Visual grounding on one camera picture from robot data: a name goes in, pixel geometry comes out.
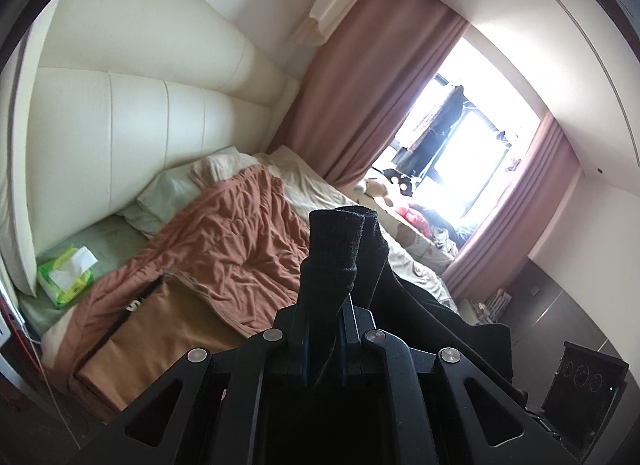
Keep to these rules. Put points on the right pink curtain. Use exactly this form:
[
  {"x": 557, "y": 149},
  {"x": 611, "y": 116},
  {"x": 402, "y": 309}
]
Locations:
[{"x": 497, "y": 250}]

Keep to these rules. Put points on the white bedside cabinet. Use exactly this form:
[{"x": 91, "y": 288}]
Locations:
[{"x": 474, "y": 313}]

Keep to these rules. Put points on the cream padded headboard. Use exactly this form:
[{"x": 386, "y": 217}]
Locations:
[{"x": 100, "y": 96}]

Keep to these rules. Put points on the striped paper bag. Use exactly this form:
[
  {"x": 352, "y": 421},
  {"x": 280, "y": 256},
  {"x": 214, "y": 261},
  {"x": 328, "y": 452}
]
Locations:
[{"x": 497, "y": 304}]

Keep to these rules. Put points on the cream bed sheet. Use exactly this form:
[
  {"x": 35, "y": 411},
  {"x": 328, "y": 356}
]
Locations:
[{"x": 307, "y": 192}]

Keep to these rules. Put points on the stack of folded clothes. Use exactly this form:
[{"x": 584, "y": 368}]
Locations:
[{"x": 177, "y": 316}]

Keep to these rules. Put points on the pale green pillow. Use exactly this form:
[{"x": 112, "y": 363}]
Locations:
[{"x": 161, "y": 200}]

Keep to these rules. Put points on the beige plush toy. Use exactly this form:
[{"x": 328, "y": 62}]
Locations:
[{"x": 376, "y": 188}]

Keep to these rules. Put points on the pink curtain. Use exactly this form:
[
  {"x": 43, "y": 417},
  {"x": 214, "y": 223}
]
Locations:
[
  {"x": 362, "y": 83},
  {"x": 497, "y": 250}
]

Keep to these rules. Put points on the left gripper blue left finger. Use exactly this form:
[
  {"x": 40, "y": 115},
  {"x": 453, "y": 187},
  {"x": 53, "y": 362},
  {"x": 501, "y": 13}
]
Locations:
[{"x": 299, "y": 348}]

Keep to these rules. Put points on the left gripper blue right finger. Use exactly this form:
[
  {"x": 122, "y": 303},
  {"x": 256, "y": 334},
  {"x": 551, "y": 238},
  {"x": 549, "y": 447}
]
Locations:
[{"x": 348, "y": 338}]

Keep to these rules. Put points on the green tissue pack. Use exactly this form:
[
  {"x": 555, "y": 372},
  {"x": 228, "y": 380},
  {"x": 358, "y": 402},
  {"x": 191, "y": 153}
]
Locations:
[{"x": 65, "y": 277}]

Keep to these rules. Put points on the black long-sleeve sweatshirt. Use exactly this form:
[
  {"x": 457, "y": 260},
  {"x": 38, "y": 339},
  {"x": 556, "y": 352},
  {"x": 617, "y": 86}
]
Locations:
[{"x": 349, "y": 258}]

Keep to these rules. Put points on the red plush toy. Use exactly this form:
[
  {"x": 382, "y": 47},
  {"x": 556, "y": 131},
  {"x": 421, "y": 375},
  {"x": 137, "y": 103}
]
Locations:
[{"x": 417, "y": 220}]

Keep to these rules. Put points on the left pink curtain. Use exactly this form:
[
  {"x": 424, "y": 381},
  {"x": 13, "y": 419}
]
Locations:
[{"x": 362, "y": 83}]

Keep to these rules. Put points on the bear print pillow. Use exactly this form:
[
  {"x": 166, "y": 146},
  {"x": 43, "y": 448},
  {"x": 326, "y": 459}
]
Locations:
[{"x": 420, "y": 248}]

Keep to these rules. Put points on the dark hanging garment at window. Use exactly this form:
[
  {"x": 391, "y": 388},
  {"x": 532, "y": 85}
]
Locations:
[{"x": 411, "y": 161}]

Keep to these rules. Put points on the rust orange bed blanket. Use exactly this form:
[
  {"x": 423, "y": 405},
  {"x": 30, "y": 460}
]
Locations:
[{"x": 239, "y": 239}]

